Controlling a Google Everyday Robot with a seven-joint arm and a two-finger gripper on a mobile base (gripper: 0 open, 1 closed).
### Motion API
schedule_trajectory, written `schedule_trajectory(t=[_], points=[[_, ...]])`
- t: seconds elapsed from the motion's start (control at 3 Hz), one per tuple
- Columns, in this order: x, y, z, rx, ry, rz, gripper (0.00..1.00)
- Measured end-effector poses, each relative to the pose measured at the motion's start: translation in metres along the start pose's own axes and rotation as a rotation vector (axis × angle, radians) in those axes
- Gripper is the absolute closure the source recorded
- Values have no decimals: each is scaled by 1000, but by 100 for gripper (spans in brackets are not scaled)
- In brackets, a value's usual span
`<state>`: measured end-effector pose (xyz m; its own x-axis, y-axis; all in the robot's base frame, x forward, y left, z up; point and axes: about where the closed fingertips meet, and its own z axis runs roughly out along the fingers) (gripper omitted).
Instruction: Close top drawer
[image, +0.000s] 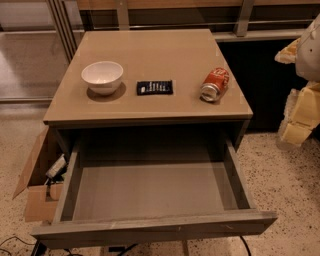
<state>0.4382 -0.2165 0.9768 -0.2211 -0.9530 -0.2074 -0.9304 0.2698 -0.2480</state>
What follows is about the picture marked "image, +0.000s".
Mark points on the grey device in box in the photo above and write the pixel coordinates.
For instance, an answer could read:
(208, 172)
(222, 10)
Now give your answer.
(57, 167)

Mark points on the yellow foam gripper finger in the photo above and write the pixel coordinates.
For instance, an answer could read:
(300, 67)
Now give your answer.
(301, 114)

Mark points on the dark blue snack packet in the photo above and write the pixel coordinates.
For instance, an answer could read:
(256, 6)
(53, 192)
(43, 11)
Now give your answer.
(145, 88)

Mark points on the orange soda can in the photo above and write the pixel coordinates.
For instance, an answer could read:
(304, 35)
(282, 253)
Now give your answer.
(214, 85)

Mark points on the grey top drawer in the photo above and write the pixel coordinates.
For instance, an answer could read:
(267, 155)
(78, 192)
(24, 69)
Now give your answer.
(177, 191)

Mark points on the open cardboard box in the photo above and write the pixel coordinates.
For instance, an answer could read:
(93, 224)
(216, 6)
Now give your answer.
(42, 199)

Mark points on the beige drawer cabinet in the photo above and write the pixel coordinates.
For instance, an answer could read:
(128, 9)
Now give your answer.
(185, 57)

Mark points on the foam-wrapped gripper body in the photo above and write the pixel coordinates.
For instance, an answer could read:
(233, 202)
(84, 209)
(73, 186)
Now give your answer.
(309, 56)

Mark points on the metal railing frame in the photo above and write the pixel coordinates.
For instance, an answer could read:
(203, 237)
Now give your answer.
(229, 20)

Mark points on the white ceramic bowl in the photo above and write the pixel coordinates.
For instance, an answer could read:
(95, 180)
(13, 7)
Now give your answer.
(103, 77)

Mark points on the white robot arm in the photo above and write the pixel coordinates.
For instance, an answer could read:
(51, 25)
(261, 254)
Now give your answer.
(307, 62)

